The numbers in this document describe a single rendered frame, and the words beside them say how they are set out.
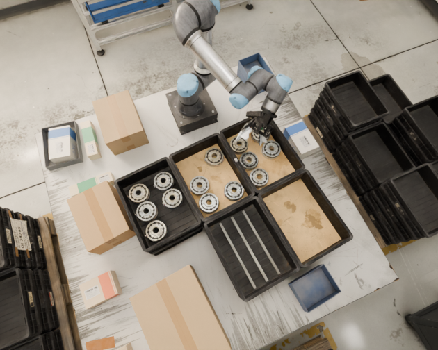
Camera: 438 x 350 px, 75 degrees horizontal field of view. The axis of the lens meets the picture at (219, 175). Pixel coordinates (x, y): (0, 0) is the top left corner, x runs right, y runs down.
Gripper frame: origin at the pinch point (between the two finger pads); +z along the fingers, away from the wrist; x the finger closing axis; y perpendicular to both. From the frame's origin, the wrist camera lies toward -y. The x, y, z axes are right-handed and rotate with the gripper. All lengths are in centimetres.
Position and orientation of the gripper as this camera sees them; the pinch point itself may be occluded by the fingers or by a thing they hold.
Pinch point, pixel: (247, 143)
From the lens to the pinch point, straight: 141.6
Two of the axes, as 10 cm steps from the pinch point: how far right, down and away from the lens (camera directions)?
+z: -4.0, 7.7, 5.0
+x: 8.3, 0.7, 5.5
